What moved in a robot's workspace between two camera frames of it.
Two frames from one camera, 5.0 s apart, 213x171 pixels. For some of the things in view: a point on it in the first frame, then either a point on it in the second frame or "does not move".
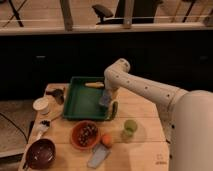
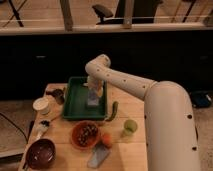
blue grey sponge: x=105 y=97 to x=92 y=97
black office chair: x=143 y=12 does not move
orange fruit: x=107 y=139 does not move
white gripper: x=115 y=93 to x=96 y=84
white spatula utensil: x=41 y=126 does not move
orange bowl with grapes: x=85 y=134 does not move
